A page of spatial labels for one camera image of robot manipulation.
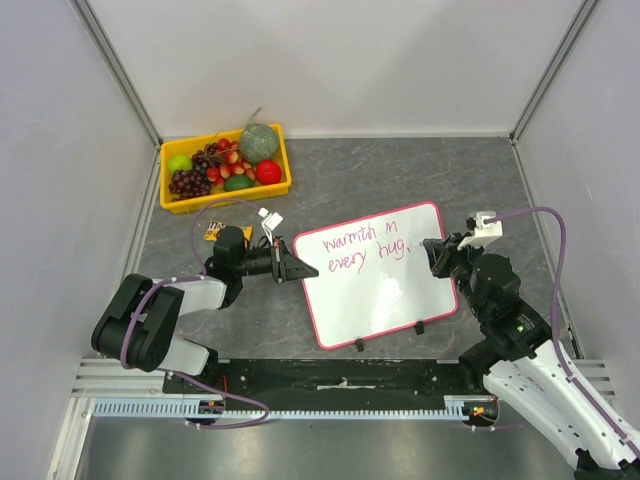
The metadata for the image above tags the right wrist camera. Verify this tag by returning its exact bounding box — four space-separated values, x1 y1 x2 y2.
457 211 503 250

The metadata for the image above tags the yellow snack packet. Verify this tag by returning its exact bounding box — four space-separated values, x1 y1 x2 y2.
204 221 253 242

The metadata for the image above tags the yellow plastic bin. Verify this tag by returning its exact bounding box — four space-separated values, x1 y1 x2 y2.
159 123 292 214

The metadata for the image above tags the light blue cable duct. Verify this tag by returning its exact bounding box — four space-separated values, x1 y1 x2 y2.
92 395 492 421

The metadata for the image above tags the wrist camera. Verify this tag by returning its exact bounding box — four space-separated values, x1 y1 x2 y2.
257 207 283 245
457 211 503 250

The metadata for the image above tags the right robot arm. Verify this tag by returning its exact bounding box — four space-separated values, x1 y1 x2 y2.
422 233 639 479

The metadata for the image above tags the green netted melon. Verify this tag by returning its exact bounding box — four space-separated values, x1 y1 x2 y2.
239 123 280 164

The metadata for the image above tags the green lime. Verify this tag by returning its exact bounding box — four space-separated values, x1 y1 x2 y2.
224 174 254 192

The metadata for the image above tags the green apple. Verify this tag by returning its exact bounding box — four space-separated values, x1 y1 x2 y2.
167 154 193 175

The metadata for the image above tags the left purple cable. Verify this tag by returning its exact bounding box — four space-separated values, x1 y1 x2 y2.
119 199 273 431

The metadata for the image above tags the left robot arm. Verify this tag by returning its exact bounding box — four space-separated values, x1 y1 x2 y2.
91 226 319 393

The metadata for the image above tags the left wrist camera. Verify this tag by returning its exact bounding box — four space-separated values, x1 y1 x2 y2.
257 207 283 245

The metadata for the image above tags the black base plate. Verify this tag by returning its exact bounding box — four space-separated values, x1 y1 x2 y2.
163 359 488 398

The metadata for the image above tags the dark purple grape bunch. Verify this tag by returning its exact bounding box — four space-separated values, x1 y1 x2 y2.
169 170 211 200

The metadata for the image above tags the red apple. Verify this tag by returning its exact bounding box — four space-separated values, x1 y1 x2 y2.
255 160 282 185

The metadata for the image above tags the pink framed whiteboard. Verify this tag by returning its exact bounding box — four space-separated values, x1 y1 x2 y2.
293 201 458 350

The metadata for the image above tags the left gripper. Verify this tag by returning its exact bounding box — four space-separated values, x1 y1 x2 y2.
235 236 317 284

